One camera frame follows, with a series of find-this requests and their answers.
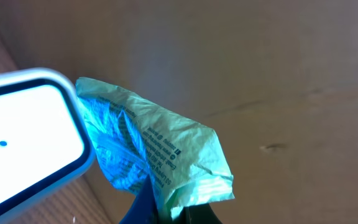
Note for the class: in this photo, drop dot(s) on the green wet wipes pack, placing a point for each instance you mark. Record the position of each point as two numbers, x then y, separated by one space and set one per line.
135 139

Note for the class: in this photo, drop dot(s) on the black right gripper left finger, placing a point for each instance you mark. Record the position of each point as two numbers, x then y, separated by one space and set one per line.
143 209

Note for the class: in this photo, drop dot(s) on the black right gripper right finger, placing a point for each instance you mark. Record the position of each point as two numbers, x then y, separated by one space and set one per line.
199 214

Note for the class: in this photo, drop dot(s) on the white black barcode scanner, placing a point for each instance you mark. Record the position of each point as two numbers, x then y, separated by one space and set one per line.
44 143

